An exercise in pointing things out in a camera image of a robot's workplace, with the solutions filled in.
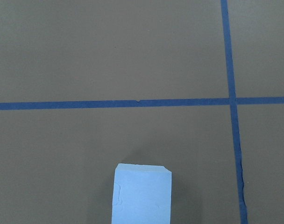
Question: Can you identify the light blue foam block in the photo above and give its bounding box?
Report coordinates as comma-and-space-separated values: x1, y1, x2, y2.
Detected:
111, 163, 172, 224

